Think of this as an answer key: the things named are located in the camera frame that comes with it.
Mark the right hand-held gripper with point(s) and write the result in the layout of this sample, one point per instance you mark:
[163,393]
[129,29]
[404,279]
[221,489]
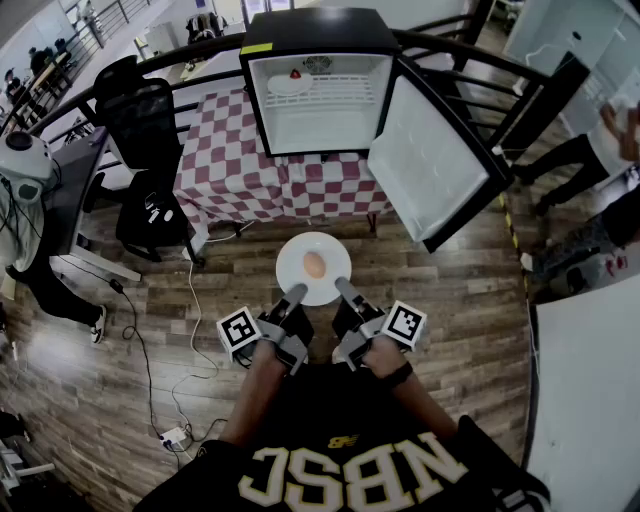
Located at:
[367,330]

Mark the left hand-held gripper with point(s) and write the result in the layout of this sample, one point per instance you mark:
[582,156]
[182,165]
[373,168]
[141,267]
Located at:
[287,332]

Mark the brown egg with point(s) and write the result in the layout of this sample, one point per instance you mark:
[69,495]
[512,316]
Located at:
[314,264]

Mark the small white plate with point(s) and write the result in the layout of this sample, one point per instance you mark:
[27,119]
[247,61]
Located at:
[300,252]

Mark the black mini fridge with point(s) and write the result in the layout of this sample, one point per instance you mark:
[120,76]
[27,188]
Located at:
[320,30]

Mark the person's right forearm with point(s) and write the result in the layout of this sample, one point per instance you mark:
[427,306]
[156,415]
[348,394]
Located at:
[425,407]

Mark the person's left forearm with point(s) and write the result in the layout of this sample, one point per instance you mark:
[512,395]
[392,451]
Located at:
[255,395]

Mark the black wristband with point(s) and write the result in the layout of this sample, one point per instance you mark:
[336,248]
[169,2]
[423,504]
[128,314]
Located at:
[398,375]

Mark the person's black lettered jersey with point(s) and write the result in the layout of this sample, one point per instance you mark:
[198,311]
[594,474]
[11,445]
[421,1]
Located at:
[350,420]

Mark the red white checkered tablecloth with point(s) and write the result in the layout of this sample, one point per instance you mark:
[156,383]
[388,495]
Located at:
[225,165]

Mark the white power strip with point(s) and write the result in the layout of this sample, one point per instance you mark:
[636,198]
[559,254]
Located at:
[173,436]

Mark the white power adapter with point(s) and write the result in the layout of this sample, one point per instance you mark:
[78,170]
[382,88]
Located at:
[498,150]

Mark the large white plate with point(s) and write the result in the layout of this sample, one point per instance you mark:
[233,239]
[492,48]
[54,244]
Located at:
[287,85]

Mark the small red food piece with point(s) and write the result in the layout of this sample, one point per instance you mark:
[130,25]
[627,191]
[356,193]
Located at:
[295,74]

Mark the black office chair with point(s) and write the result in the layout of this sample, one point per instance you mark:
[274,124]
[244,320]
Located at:
[140,125]

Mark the grey desk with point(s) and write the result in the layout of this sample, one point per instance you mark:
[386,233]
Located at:
[75,175]

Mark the black curved railing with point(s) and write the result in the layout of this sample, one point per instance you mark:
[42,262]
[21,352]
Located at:
[200,50]

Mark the white table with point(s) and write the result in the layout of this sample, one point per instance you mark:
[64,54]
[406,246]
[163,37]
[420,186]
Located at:
[590,400]

